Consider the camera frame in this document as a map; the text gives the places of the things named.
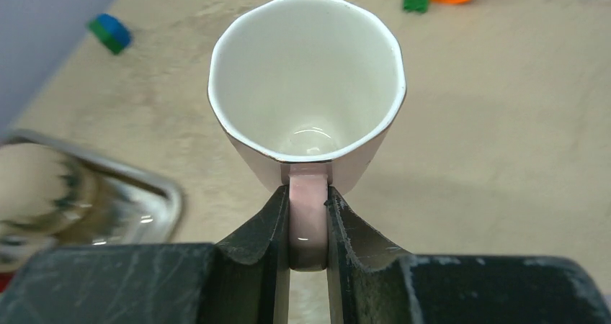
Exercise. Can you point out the pink mug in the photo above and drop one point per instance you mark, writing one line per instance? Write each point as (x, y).
(306, 91)

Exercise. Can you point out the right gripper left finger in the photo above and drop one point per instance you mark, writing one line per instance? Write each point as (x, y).
(243, 278)

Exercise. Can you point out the blue green toy block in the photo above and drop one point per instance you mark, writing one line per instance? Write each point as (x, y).
(111, 32)

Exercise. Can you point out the beige round mug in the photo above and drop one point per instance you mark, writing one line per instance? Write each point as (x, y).
(45, 192)

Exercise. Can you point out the metal tray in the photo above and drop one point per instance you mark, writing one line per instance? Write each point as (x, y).
(142, 207)

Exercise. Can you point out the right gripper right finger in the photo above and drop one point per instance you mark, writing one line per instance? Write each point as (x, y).
(373, 280)

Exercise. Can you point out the red mug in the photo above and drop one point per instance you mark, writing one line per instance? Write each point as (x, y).
(5, 279)

